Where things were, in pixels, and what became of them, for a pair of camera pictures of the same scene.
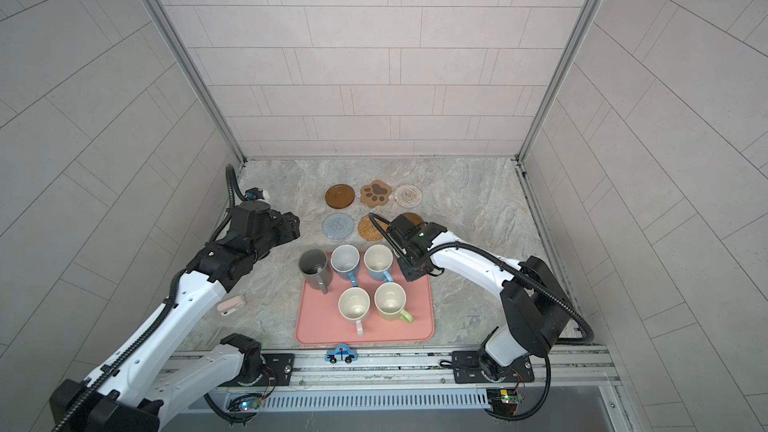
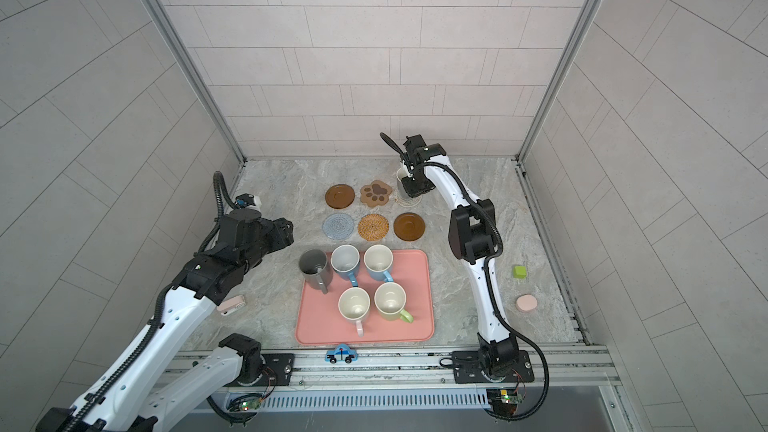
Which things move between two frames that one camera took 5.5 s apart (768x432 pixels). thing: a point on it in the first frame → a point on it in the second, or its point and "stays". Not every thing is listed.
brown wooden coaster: [340, 196] stays
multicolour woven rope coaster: [408, 196] stays
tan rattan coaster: [369, 230] stays
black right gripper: [409, 275] → [413, 190]
